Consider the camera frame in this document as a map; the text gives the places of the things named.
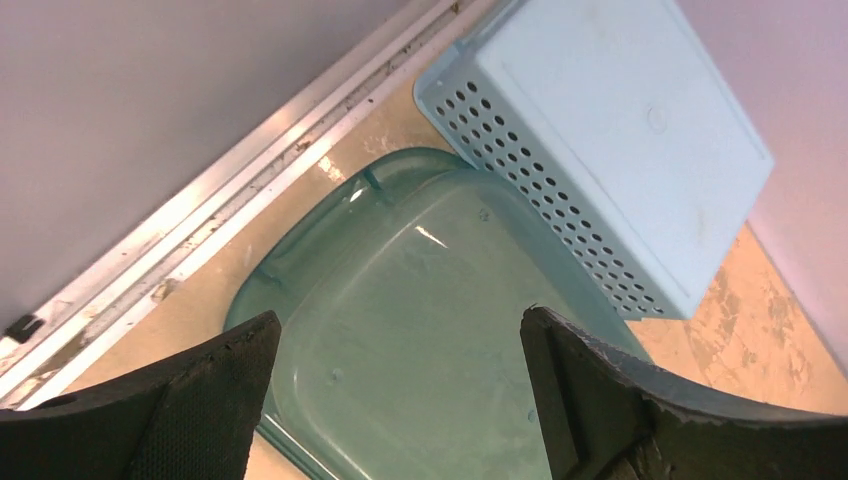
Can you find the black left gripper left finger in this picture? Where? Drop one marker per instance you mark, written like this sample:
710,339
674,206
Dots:
191,415

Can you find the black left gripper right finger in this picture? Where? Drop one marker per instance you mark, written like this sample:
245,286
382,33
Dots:
606,414

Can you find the dark green tray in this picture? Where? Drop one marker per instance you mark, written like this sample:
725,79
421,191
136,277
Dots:
400,297

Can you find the light blue perforated basket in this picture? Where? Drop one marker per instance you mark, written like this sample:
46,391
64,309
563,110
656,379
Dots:
613,121

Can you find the aluminium table frame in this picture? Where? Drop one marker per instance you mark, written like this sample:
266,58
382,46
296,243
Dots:
91,313

